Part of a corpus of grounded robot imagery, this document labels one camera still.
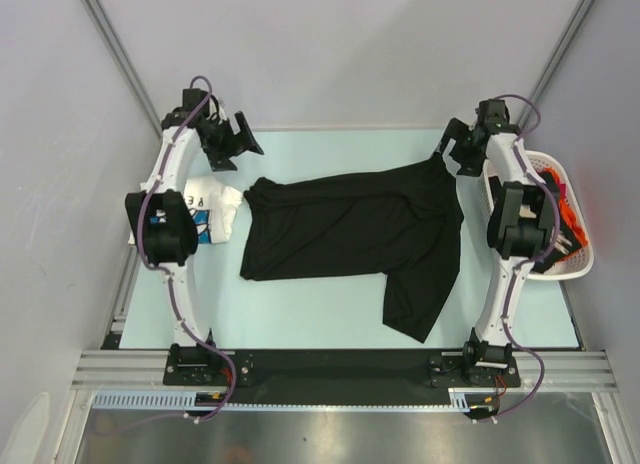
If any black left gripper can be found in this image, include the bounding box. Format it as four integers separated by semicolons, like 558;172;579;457
203;112;263;172

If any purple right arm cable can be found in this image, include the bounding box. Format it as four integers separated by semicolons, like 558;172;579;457
469;93;561;425

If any white folded printed t-shirt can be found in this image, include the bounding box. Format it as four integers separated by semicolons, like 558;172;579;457
143;176;243;246

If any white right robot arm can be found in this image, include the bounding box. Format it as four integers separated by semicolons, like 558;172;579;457
436;94;561;385

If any white plastic laundry basket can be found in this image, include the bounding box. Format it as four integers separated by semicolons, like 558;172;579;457
479;151;596;284

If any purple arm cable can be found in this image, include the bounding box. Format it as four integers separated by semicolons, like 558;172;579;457
469;93;561;425
137;74;236;426

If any black printed t-shirt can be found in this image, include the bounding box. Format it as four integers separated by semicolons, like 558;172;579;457
484;171;562;273

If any aluminium frame rail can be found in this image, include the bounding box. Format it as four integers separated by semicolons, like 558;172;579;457
71;349;618;393

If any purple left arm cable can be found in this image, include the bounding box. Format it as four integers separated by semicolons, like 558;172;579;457
137;74;236;426

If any orange t-shirt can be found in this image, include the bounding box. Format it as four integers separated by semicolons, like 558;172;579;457
543;167;589;255

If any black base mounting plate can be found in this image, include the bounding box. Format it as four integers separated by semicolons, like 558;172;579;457
163;344;521;407

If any white slotted cable duct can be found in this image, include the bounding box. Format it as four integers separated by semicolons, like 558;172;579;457
91;389;236;410

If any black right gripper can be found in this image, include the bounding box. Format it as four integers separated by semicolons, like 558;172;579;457
433;117;489;177

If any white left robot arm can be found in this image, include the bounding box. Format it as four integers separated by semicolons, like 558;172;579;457
125;86;264;384

